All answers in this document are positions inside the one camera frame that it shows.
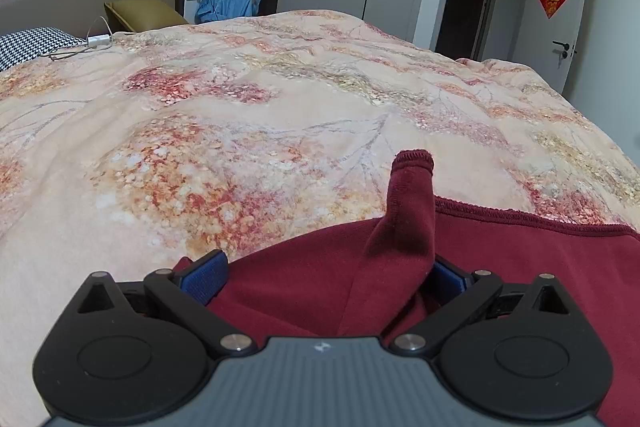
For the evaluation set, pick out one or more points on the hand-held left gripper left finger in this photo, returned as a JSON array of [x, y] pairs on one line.
[[202, 278]]

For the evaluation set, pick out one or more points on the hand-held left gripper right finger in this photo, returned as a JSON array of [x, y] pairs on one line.
[[450, 281]]

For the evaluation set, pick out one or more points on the houndstooth pillow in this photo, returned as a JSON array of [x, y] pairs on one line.
[[30, 44]]

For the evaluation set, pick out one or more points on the floral pink blanket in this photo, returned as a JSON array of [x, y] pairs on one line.
[[250, 107]]

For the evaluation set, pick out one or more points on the olive green pillow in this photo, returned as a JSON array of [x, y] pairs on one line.
[[145, 12]]

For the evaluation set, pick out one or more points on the dark red sweater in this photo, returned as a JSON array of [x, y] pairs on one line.
[[525, 267]]

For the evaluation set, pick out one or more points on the white room door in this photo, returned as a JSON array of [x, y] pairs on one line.
[[545, 42]]

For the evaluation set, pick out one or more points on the white charger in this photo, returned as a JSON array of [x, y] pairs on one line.
[[98, 41]]

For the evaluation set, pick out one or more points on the blue garment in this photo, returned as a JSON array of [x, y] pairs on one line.
[[230, 2]]

